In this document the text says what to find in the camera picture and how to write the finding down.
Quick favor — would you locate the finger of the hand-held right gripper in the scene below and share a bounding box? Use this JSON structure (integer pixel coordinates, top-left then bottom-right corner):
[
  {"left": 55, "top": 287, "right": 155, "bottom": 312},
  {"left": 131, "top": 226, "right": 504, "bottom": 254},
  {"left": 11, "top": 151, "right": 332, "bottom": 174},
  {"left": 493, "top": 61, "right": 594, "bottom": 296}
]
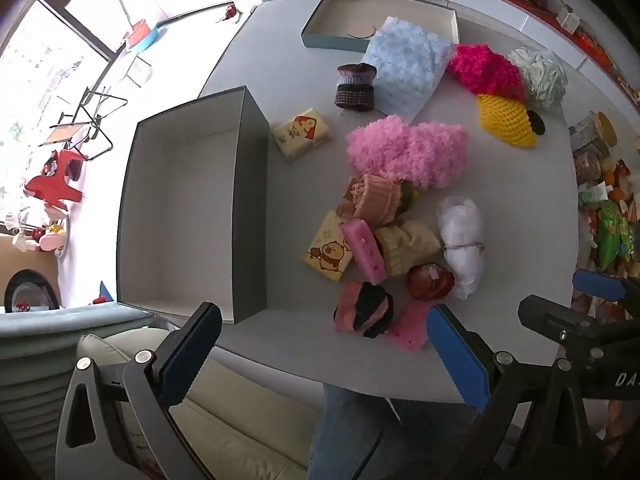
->
[
  {"left": 572, "top": 269, "right": 640, "bottom": 306},
  {"left": 517, "top": 294, "right": 608, "bottom": 343}
]

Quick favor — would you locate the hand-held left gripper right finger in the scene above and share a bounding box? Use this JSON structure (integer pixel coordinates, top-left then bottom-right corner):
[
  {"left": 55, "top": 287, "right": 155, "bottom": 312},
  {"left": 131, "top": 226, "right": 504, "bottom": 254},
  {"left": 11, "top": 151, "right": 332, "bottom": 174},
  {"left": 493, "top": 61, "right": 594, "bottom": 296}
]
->
[{"left": 425, "top": 304, "right": 608, "bottom": 480}]

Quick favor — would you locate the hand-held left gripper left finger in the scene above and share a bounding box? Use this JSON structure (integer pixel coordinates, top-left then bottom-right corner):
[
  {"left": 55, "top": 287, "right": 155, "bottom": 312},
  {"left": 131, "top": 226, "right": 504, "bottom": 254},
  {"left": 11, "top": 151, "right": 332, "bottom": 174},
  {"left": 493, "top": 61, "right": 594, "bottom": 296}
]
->
[{"left": 55, "top": 301, "right": 223, "bottom": 480}]

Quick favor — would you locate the pink sponge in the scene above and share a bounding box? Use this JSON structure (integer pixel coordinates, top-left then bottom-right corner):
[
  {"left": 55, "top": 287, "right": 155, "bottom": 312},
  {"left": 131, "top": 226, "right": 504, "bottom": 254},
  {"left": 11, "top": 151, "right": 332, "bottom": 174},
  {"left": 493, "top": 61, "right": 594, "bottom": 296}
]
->
[
  {"left": 385, "top": 300, "right": 436, "bottom": 352},
  {"left": 341, "top": 218, "right": 388, "bottom": 283}
]

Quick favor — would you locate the white cloth bundle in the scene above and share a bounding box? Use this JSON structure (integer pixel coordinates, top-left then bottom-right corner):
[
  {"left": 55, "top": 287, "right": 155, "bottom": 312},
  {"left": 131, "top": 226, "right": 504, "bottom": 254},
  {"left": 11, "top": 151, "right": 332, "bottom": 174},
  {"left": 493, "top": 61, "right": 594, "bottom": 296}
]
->
[{"left": 437, "top": 196, "right": 487, "bottom": 301}]

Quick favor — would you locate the pink black sock roll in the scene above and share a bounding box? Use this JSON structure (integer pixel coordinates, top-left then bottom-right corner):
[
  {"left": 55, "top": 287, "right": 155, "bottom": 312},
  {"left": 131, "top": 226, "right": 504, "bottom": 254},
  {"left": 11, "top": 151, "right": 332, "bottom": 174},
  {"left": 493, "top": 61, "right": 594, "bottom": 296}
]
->
[{"left": 333, "top": 281, "right": 395, "bottom": 338}]

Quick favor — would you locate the beige sock roll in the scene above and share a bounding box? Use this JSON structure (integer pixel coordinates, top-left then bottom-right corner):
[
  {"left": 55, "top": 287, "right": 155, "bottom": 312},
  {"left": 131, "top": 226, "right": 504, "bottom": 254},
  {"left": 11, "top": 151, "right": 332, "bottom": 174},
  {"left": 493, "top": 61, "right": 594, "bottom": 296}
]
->
[{"left": 374, "top": 220, "right": 443, "bottom": 277}]

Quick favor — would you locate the large grey box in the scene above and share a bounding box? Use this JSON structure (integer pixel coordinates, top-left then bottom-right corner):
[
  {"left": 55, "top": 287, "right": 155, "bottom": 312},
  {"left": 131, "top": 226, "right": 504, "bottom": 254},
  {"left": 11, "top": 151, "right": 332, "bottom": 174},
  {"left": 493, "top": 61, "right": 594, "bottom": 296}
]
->
[{"left": 116, "top": 86, "right": 271, "bottom": 325}]

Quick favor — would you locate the tissue pack bear print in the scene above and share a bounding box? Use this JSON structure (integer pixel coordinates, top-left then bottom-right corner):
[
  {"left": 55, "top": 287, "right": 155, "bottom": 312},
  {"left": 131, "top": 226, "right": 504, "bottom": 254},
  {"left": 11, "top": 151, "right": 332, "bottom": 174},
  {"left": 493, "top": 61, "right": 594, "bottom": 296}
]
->
[{"left": 303, "top": 210, "right": 357, "bottom": 281}]

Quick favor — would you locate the peach sock roll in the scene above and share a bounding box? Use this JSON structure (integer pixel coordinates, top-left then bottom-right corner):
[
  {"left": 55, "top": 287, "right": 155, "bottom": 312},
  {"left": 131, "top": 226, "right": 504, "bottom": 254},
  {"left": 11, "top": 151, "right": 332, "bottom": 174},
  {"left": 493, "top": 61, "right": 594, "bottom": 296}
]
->
[{"left": 341, "top": 173, "right": 406, "bottom": 226}]

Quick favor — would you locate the light pink fluffy cloth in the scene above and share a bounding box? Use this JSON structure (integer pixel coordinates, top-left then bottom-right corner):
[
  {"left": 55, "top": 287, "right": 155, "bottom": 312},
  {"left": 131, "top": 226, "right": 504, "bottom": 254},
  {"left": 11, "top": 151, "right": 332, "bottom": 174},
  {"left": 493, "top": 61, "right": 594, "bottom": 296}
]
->
[{"left": 346, "top": 115, "right": 470, "bottom": 191}]

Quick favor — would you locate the pile of snack packets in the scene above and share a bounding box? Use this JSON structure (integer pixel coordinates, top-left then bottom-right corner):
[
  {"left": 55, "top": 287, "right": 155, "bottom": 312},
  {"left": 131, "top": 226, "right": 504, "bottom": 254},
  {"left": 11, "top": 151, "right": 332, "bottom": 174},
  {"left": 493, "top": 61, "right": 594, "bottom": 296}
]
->
[{"left": 575, "top": 152, "right": 640, "bottom": 321}]

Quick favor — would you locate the person's blue jeans leg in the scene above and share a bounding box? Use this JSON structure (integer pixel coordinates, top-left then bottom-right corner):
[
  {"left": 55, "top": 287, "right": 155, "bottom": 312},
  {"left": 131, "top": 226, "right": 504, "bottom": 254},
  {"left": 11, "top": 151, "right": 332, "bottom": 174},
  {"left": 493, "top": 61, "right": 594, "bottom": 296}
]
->
[{"left": 312, "top": 382, "right": 481, "bottom": 480}]

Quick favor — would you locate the glass jar yellow lid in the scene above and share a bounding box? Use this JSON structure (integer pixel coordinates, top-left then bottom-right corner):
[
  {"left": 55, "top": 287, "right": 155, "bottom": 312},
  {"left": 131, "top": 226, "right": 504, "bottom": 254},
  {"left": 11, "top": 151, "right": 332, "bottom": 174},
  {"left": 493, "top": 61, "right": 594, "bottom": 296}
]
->
[{"left": 570, "top": 111, "right": 618, "bottom": 153}]

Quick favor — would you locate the light blue ribbed cover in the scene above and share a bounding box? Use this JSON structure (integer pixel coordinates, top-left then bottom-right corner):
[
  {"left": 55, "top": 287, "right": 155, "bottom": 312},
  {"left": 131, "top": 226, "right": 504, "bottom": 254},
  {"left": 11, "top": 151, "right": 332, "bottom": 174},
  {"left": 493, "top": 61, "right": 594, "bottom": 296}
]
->
[{"left": 0, "top": 305, "right": 151, "bottom": 480}]

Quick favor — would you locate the black round plate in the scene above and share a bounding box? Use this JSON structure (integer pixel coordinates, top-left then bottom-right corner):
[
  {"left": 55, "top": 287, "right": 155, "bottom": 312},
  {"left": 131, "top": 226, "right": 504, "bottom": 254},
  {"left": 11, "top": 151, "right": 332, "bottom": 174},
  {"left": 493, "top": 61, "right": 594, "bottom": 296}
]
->
[{"left": 2, "top": 269, "right": 53, "bottom": 313}]

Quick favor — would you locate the pink white toy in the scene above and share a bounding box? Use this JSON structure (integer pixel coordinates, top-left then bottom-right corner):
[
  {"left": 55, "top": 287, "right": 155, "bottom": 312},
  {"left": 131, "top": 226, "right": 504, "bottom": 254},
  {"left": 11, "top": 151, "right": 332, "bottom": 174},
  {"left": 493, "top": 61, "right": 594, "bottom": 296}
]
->
[{"left": 10, "top": 205, "right": 68, "bottom": 256}]

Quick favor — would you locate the yellow foam net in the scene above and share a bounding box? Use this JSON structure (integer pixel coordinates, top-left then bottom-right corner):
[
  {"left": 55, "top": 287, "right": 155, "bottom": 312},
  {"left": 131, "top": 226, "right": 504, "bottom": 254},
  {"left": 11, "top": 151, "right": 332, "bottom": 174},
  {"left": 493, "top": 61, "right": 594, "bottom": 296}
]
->
[{"left": 475, "top": 94, "right": 539, "bottom": 148}]

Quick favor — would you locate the cardboard box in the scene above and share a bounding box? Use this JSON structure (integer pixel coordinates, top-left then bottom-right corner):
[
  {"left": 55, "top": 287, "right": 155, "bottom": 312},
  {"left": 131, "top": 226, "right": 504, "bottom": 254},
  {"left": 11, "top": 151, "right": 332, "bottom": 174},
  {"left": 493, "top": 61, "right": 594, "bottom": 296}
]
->
[{"left": 0, "top": 232, "right": 63, "bottom": 311}]

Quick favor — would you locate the white green bath pouf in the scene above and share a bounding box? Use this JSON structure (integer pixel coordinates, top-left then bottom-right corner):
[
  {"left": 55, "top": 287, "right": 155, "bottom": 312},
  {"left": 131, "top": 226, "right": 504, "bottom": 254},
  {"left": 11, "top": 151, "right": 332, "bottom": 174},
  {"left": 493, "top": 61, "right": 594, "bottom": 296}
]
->
[{"left": 506, "top": 47, "right": 568, "bottom": 111}]

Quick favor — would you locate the red children's chair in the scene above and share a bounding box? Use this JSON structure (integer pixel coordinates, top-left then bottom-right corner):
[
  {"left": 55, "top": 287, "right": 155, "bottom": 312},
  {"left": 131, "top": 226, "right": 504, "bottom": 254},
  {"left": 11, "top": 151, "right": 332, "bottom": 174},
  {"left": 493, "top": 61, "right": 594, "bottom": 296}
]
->
[{"left": 24, "top": 149, "right": 85, "bottom": 206}]

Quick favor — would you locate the hot pink fluffy cloth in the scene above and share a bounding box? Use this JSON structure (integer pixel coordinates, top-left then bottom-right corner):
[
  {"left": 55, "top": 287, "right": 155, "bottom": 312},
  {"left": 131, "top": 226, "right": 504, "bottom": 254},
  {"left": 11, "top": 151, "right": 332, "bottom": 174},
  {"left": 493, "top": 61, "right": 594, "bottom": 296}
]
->
[{"left": 446, "top": 44, "right": 527, "bottom": 103}]

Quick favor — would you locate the tissue pack red print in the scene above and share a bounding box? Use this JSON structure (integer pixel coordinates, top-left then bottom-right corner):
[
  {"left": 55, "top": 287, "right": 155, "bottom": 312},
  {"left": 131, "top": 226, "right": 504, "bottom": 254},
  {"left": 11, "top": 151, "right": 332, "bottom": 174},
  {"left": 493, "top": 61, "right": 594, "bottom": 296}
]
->
[{"left": 271, "top": 107, "right": 335, "bottom": 162}]

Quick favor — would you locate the black folding chair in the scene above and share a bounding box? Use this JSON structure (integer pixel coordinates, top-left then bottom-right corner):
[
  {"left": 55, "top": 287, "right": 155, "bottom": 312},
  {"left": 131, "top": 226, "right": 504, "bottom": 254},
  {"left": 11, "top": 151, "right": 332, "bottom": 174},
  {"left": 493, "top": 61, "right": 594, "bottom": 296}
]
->
[{"left": 40, "top": 86, "right": 128, "bottom": 161}]

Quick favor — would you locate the light blue bumpy cloth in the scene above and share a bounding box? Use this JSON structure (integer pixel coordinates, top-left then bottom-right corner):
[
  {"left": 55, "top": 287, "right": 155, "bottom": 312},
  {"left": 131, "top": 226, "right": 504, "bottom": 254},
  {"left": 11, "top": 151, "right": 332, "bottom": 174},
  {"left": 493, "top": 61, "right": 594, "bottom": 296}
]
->
[{"left": 361, "top": 16, "right": 455, "bottom": 123}]

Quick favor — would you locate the small white table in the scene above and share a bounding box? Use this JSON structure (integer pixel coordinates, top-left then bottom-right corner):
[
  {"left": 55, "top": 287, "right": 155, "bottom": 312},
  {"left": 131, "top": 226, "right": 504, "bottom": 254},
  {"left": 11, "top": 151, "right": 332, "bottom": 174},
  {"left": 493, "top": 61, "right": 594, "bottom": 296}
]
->
[{"left": 117, "top": 50, "right": 153, "bottom": 86}]

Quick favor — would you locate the purple brown sock roll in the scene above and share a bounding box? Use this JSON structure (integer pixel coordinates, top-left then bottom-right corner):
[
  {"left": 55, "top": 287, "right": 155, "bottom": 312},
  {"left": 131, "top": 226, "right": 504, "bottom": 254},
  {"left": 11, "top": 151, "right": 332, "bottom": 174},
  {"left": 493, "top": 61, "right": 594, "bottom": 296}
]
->
[{"left": 335, "top": 62, "right": 377, "bottom": 111}]

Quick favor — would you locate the red blue basin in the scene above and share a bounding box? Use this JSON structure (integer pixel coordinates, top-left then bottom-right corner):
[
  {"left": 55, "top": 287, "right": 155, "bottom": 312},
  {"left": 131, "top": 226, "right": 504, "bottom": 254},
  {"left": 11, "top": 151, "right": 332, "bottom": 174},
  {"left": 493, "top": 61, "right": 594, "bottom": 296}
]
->
[{"left": 122, "top": 19, "right": 168, "bottom": 51}]

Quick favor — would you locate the shallow teal box lid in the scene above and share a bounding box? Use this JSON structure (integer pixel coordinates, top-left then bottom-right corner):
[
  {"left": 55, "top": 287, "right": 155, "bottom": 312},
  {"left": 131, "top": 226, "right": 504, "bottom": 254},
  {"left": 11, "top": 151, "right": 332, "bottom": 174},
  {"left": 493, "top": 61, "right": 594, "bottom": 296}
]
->
[{"left": 301, "top": 0, "right": 460, "bottom": 53}]

